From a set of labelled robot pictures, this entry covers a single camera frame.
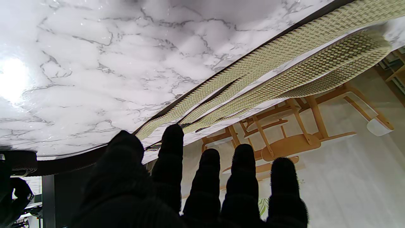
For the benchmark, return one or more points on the printed room scene backdrop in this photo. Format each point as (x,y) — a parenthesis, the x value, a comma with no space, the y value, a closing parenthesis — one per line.
(348,174)

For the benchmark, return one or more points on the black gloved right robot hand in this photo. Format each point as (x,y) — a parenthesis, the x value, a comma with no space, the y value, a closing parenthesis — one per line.
(9,202)

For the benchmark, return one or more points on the black woven belt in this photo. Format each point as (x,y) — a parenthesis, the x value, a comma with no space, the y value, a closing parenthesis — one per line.
(63,163)

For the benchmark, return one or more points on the beige woven belt folded flat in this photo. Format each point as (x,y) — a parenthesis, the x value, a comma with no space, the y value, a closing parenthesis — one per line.
(284,44)

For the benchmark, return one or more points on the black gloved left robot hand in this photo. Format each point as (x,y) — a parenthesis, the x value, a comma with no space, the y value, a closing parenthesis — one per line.
(126,190)

